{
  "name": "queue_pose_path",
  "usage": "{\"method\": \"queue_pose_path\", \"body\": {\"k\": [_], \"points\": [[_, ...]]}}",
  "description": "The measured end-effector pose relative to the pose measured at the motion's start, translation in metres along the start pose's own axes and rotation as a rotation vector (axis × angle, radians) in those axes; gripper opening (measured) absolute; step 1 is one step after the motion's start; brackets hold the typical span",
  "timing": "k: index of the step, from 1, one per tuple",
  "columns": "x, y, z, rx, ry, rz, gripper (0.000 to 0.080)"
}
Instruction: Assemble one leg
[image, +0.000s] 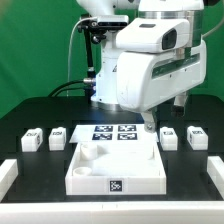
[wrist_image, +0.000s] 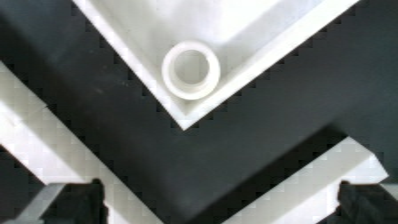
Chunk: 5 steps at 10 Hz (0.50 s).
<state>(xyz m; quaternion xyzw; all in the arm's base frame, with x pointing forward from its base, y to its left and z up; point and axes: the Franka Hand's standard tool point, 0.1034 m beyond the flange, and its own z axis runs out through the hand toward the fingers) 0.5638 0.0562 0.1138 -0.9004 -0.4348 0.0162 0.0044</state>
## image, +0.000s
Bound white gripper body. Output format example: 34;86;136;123
116;18;206;113

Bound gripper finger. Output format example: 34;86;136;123
141;111;156;133
171;94;188;117

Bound white square tabletop tray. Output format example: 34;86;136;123
65;141;166;195

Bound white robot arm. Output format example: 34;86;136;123
76;0;221;131

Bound white sheet with fiducial markers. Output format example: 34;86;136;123
70;124;158;143

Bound white right obstacle block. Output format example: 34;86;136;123
207;156;224;199

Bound white obstacle block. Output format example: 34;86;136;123
0;159;18;202
207;156;224;199

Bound white left obstacle block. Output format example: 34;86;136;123
0;159;18;202

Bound black camera on stand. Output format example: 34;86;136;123
78;15;129;104

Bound white camera cable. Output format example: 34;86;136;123
66;18;88;98

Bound black cables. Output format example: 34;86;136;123
48;79;94;98

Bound white front rail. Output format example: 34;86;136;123
0;201;224;224

